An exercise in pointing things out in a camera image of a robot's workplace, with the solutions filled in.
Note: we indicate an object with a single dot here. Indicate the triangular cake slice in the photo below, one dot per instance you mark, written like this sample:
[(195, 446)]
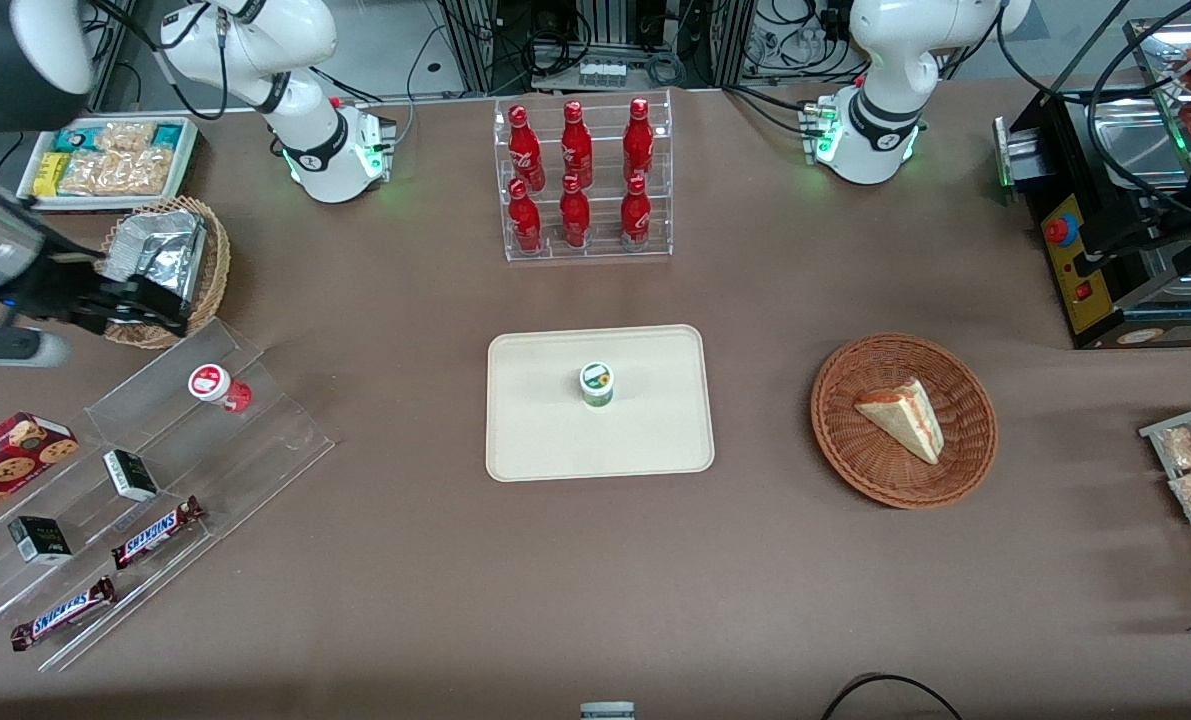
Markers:
[(905, 415)]

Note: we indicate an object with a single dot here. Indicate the teal snack packet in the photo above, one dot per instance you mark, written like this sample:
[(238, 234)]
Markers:
[(167, 136)]

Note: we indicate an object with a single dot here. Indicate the yellow snack packet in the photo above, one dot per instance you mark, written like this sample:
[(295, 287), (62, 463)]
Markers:
[(51, 173)]

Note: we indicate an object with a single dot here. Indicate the cream plastic tray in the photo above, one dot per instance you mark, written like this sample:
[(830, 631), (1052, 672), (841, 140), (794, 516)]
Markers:
[(655, 430)]

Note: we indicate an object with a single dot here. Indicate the grey device top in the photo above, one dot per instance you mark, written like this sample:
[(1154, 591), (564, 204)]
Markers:
[(607, 711)]

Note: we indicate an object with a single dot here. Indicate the white snack tray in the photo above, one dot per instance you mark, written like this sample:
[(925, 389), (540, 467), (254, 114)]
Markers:
[(183, 170)]

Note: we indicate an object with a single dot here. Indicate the red tartan cookie box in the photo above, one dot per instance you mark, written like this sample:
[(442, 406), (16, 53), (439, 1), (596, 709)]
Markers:
[(5, 465)]

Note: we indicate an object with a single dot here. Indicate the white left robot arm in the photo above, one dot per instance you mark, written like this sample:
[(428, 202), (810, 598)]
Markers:
[(885, 60)]

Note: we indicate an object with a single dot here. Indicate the red gum jar white lid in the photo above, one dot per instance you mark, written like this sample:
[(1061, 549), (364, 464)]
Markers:
[(210, 383)]

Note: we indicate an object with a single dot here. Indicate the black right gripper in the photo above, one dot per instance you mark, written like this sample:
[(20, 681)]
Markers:
[(53, 287)]

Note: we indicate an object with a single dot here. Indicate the black machine yellow panel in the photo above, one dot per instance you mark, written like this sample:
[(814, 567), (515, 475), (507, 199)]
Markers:
[(1120, 300)]

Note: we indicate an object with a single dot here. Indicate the Snickers chocolate bar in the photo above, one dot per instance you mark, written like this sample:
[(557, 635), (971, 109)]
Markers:
[(63, 612), (155, 532)]

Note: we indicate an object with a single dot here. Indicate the stack of foil trays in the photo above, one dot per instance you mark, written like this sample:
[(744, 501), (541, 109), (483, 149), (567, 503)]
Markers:
[(160, 250)]

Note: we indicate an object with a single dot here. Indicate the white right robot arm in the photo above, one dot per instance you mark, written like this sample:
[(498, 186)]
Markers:
[(295, 50)]

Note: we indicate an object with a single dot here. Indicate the small black carton box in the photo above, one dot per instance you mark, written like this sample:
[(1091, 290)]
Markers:
[(40, 540), (132, 476)]

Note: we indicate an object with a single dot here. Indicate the clear acrylic stepped shelf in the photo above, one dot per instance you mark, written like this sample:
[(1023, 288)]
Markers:
[(255, 440)]

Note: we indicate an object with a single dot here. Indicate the white power strip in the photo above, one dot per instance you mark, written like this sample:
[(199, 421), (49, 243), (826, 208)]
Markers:
[(601, 73)]

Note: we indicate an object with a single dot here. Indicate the green gum jar white lid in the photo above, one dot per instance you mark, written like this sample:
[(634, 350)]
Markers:
[(596, 385)]

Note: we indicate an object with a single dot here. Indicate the clear acrylic bottle rack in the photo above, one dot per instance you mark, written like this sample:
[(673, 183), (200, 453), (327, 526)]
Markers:
[(605, 249)]

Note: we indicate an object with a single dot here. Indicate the round brown wicker basket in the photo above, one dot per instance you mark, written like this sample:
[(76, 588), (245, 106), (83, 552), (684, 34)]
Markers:
[(855, 450)]

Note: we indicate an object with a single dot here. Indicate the red cola bottle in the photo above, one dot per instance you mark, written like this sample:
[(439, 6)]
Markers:
[(575, 214), (576, 145), (525, 218), (524, 145), (636, 212), (638, 140)]

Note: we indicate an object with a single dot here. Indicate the clear bag of crackers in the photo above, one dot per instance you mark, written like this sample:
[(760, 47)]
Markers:
[(125, 136), (115, 175)]

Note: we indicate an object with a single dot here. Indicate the light wicker basket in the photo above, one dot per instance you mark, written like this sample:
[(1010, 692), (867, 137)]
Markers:
[(218, 260)]

